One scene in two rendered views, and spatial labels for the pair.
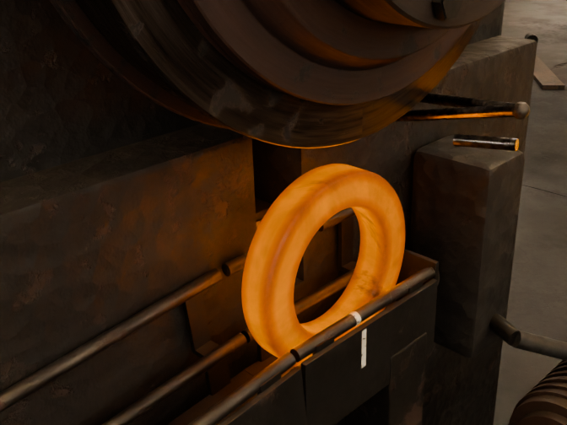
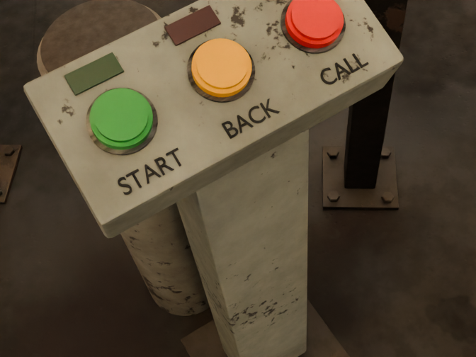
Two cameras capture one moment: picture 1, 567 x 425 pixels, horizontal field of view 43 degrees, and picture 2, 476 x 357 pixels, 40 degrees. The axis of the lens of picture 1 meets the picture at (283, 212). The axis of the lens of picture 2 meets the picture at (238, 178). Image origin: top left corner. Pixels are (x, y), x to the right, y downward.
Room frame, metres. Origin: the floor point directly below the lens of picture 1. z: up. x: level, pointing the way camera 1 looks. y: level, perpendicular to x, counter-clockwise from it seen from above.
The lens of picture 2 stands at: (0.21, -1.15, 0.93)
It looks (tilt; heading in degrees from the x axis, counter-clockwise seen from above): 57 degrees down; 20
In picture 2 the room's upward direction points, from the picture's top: 9 degrees counter-clockwise
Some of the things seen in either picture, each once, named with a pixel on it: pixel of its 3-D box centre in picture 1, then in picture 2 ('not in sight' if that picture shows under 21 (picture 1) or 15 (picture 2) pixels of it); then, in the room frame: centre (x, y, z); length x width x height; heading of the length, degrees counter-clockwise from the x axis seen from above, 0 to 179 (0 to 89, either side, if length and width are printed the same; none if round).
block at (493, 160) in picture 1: (459, 244); not in sight; (0.73, -0.20, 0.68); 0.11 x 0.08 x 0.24; 44
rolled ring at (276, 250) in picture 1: (329, 266); not in sight; (0.56, -0.04, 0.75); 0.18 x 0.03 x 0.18; 133
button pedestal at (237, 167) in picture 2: not in sight; (250, 258); (0.50, -1.04, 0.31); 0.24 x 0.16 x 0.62; 134
